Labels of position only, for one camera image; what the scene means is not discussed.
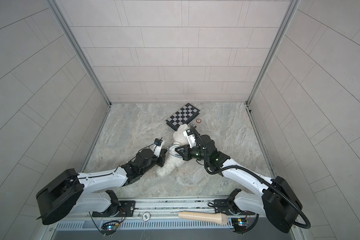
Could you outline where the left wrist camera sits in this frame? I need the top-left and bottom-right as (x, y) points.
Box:
(154, 138), (163, 157)

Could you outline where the green circuit board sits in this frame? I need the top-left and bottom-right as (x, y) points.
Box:
(101, 220), (121, 236)
(231, 218), (248, 234)

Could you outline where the white round knob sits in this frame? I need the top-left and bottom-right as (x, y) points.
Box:
(142, 212), (151, 222)

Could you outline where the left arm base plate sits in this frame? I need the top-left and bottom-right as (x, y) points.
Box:
(92, 201), (136, 218)

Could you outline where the beige handle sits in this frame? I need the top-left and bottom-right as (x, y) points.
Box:
(178, 211), (228, 225)

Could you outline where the black folded chess board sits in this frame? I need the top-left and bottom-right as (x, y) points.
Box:
(166, 103), (200, 131)

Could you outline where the right green circuit board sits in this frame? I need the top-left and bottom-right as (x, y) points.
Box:
(231, 218), (248, 234)

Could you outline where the left green circuit board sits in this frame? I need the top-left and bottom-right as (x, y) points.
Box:
(101, 220), (121, 236)

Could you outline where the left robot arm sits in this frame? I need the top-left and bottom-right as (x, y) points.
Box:
(36, 147), (167, 225)

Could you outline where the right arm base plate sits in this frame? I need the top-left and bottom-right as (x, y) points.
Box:
(208, 199), (256, 216)

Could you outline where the black corrugated cable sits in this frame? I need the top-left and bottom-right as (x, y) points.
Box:
(189, 125), (312, 230)

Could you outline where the aluminium mounting rail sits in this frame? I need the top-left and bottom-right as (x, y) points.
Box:
(47, 196), (299, 221)

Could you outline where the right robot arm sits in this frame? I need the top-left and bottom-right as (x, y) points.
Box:
(175, 135), (311, 233)

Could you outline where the white teddy bear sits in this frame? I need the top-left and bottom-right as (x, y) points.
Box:
(156, 124), (189, 177)

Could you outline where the blue white striped sweater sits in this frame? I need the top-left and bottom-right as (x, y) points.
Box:
(167, 143), (183, 159)

